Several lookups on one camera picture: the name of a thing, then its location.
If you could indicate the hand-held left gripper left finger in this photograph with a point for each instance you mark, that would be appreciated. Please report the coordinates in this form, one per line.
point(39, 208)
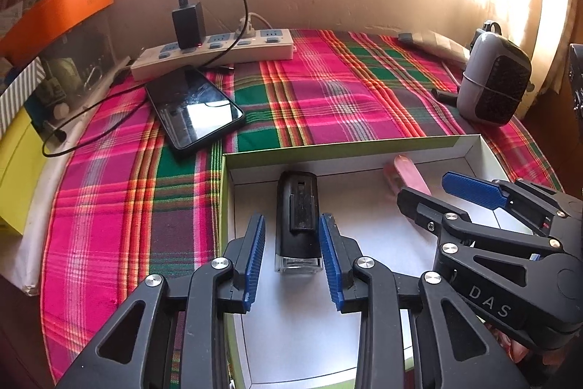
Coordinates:
point(255, 261)

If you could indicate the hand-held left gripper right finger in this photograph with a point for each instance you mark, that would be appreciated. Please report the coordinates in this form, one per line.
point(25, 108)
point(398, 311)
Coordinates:
point(330, 266)

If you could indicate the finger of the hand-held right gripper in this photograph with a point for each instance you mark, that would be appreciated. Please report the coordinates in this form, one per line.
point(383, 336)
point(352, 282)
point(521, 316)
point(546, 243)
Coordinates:
point(428, 211)
point(473, 191)

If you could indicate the pink plastic clip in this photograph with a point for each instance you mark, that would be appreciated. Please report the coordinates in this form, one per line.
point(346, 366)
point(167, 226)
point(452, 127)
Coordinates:
point(410, 175)

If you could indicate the green white cardboard box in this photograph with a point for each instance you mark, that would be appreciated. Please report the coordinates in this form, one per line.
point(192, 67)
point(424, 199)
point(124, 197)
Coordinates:
point(296, 325)

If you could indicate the black bike light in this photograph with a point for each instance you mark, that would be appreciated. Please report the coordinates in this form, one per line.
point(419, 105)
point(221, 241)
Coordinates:
point(298, 197)

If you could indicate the grey fan heater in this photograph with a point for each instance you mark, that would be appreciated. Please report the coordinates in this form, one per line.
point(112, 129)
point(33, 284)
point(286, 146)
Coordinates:
point(496, 83)

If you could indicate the plaid blanket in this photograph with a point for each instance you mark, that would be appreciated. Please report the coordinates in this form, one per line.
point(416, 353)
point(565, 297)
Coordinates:
point(364, 97)

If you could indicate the beige folded bag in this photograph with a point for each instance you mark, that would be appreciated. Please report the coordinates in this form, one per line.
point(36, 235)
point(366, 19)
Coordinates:
point(437, 47)

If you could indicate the black smartphone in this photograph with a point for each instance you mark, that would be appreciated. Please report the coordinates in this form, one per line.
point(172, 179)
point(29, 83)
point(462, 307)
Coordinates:
point(196, 111)

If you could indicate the cream heart print curtain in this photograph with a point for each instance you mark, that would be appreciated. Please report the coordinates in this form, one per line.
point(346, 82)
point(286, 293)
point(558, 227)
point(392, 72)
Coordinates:
point(551, 6)

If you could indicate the white power strip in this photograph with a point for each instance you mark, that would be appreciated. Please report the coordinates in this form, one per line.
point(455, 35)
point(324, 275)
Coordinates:
point(255, 49)

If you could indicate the black charger adapter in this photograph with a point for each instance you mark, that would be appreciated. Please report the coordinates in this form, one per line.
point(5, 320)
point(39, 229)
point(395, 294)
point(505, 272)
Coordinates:
point(187, 26)

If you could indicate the yellow box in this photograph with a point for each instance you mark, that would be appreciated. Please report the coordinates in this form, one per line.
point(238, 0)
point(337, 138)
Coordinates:
point(18, 175)

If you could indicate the clear plastic tank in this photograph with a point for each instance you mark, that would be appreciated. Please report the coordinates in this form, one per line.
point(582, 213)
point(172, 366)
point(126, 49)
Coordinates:
point(86, 51)

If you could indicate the grey striped box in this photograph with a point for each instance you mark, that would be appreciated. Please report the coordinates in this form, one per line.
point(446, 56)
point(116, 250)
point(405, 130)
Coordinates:
point(22, 93)

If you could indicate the orange box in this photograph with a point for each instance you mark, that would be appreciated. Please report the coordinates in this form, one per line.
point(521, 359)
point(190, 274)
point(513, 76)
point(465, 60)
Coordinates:
point(59, 10)

